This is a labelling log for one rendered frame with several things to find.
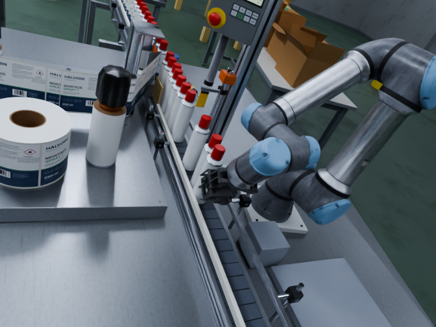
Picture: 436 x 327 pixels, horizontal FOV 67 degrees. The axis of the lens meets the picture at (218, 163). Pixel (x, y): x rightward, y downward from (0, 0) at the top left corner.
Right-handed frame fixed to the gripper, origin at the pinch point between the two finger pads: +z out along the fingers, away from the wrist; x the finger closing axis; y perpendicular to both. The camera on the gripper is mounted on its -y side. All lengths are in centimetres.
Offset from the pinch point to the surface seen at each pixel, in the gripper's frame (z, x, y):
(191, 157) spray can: 7.9, -14.8, 1.4
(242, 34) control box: -16, -47, -9
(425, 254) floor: 93, 26, -246
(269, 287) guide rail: -18.2, 26.2, -2.9
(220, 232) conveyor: 0.0, 10.8, -1.9
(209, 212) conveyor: 3.9, 4.1, -0.8
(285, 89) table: 77, -101, -112
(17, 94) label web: 19, -36, 52
